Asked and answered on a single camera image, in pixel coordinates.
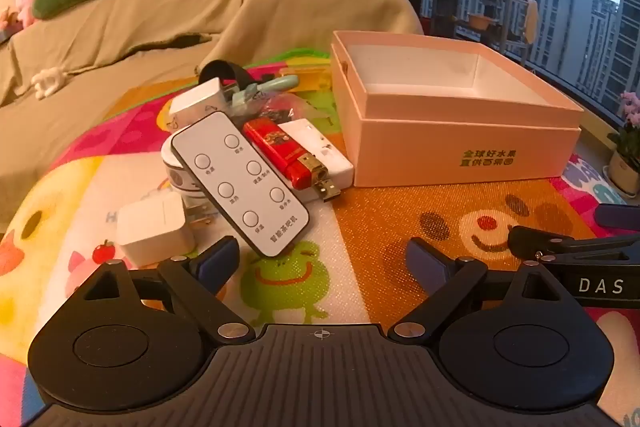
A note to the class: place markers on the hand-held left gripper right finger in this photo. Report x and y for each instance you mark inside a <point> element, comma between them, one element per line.
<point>425,263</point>

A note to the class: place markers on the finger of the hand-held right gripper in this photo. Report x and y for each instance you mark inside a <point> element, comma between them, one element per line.
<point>530,241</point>
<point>620,216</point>

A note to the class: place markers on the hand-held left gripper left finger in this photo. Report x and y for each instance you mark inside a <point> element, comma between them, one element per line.
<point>220,262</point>

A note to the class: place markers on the white remote control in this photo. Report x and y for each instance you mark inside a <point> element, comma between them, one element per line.
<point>235,187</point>

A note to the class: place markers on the white cube charger with prongs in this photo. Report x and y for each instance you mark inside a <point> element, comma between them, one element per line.
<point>150,227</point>

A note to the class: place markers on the pink cardboard box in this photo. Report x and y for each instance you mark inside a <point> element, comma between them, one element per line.
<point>400,147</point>

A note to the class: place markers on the red lighter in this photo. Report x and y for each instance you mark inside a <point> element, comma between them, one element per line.
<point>280,147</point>

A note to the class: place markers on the white rectangular device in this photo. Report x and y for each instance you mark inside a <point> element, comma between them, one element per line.
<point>336,163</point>

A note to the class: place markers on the clear plastic bag dark parts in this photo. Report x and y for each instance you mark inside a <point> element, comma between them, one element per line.
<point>277,112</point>

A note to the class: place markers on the white USB wall adapter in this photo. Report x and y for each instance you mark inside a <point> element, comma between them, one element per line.
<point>200,102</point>

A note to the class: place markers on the mint green hand tool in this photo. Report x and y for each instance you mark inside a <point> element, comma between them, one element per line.
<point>272,84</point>

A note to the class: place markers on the black round object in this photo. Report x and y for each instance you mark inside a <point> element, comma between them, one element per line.
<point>220,69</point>

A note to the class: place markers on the potted plant white pot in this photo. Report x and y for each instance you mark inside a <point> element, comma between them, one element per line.
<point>625,167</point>

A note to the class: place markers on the colourful cartoon play mat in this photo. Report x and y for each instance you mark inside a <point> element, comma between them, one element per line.
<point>380,217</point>

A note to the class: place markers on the small white plush toy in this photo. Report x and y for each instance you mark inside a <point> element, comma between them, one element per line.
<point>50,82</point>

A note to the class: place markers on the beige covered sofa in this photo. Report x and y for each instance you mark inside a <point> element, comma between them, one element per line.
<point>125,32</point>

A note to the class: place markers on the small tan plush toy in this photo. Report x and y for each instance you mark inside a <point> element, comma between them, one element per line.
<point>10,19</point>

